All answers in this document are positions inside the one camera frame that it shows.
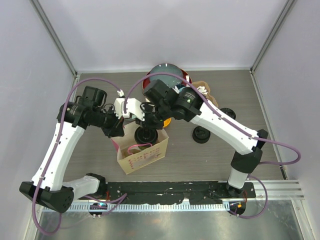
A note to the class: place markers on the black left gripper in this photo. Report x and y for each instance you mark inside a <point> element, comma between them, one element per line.
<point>117,129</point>

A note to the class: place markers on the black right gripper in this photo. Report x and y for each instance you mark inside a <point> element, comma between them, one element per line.
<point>147,123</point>

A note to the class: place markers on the black plastic coffee lid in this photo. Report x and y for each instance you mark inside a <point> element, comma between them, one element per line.
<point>145,136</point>

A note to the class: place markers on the pink paper gift bag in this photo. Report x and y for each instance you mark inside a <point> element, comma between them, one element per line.
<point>130,157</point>

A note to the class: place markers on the green paper cup taken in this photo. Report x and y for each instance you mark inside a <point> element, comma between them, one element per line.
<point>144,146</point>

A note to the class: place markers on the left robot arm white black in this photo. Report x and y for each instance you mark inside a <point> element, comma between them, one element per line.
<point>47,187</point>

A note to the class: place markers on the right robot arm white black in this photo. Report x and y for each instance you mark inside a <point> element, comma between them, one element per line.
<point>192,106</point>

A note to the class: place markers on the orange bowl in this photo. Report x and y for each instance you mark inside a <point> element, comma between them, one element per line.
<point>167,122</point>

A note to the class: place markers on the red round plate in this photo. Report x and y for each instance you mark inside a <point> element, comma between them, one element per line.
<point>185,76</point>

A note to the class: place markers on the remaining black lid stack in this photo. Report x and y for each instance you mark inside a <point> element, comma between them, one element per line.
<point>201,135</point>

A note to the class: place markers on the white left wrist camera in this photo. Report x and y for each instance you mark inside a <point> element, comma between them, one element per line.
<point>119,105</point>

